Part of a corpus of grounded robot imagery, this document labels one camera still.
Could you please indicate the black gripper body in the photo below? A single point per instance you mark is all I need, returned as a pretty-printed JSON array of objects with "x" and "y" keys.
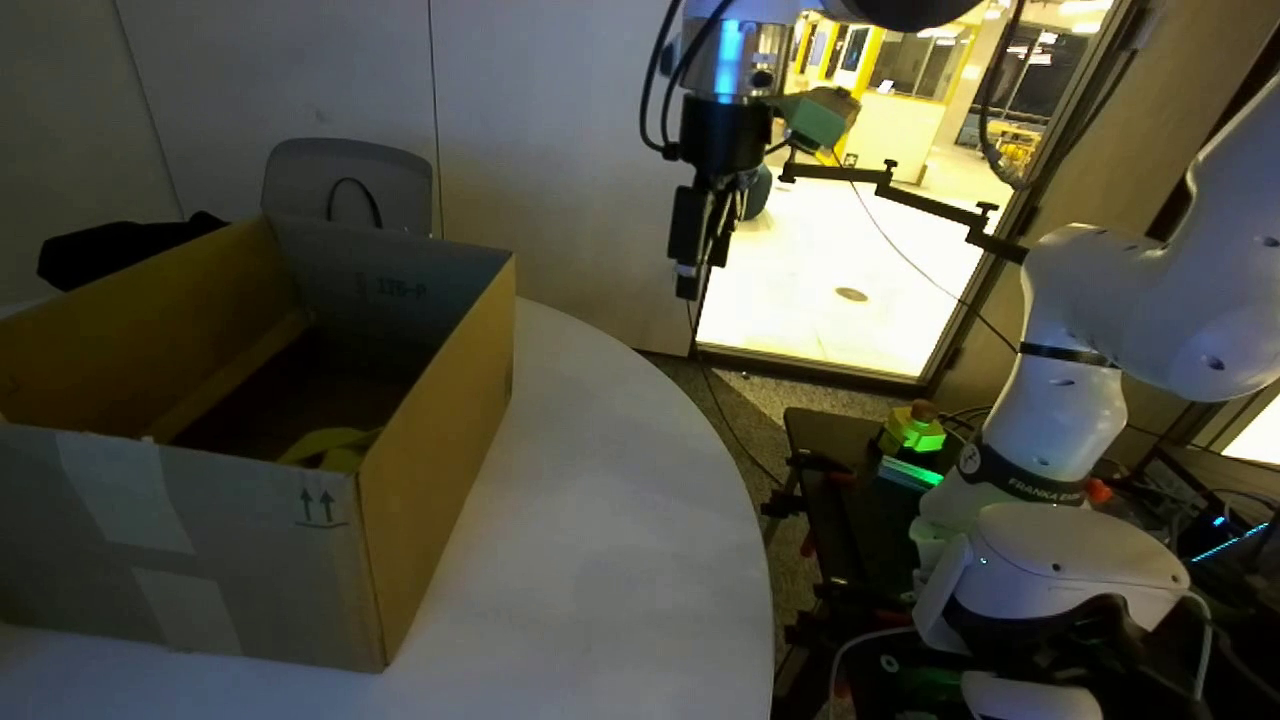
[{"x": 706, "y": 213}]

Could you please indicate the yellow microfibre cloth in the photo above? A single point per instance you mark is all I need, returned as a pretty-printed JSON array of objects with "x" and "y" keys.
[{"x": 326, "y": 451}]

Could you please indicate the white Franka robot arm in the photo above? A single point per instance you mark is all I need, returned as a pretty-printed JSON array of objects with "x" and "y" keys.
[{"x": 1066, "y": 415}]

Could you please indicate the brown cardboard box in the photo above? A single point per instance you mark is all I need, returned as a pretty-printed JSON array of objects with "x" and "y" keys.
[{"x": 173, "y": 563}]

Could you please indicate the teal boxy device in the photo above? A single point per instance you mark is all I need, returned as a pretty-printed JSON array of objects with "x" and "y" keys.
[{"x": 816, "y": 120}]

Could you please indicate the green glowing device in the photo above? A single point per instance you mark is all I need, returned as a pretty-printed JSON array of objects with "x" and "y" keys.
[{"x": 916, "y": 434}]

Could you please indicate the grey chair backrest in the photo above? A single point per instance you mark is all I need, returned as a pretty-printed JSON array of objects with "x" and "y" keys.
[{"x": 344, "y": 171}]

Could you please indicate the black bundled fabric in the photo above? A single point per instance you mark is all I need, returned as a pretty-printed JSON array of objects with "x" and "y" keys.
[{"x": 123, "y": 245}]

